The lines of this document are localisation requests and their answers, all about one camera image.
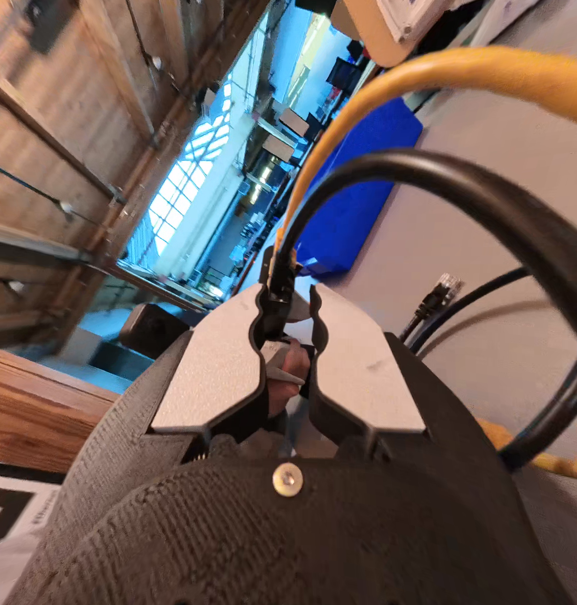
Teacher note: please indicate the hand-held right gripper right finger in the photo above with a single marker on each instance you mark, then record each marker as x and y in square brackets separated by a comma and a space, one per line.
[364, 373]

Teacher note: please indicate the cardboard box with papers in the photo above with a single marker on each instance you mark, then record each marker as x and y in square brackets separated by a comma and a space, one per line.
[364, 28]

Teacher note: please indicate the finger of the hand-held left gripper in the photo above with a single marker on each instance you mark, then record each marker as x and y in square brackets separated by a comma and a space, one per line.
[279, 364]

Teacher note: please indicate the black white marker sheet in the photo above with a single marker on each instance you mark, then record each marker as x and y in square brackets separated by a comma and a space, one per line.
[33, 513]

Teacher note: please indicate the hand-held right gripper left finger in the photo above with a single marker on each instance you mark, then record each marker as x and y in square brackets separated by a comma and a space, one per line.
[212, 373]

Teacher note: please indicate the grey desk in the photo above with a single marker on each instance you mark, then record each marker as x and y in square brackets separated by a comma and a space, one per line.
[458, 236]

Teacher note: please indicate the blue plastic bin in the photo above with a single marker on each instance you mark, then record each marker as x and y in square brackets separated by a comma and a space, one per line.
[354, 212]

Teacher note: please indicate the small black network adapter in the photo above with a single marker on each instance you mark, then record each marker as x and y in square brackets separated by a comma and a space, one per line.
[274, 321]

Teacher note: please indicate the large paned window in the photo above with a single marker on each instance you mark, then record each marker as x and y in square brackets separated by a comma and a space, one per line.
[175, 194]

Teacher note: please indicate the wooden beam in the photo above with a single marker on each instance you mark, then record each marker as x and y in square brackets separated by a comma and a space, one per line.
[33, 406]

